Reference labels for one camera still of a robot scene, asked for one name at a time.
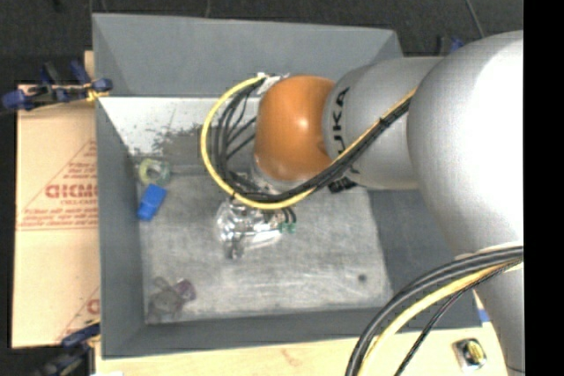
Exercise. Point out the purple and grey translucent object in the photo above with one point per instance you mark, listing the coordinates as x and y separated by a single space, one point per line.
167 299

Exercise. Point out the brown cardboard board, red print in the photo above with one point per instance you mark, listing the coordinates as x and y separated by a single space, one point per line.
53 242

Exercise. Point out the grey metal bin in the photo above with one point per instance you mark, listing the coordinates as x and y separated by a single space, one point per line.
282 277

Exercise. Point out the blue block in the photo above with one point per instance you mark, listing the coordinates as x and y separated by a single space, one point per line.
150 201

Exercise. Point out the black cylinder on white bracket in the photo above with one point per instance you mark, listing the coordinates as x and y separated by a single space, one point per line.
342 185

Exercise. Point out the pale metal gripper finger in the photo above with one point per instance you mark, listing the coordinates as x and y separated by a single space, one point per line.
234 247
224 221

